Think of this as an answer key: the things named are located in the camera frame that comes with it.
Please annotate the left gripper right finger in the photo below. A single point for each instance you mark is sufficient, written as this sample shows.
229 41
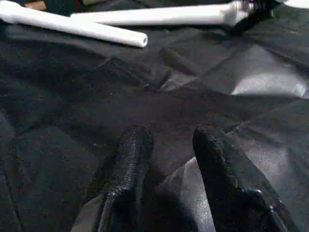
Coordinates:
224 183

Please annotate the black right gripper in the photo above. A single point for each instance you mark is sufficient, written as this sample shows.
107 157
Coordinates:
262 4

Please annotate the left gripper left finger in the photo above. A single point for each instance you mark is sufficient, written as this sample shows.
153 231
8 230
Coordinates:
123 174

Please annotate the white plastic table leg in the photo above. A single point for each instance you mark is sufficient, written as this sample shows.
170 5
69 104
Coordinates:
72 26
157 15

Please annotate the black work mat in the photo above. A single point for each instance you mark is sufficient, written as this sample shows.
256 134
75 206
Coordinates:
96 96

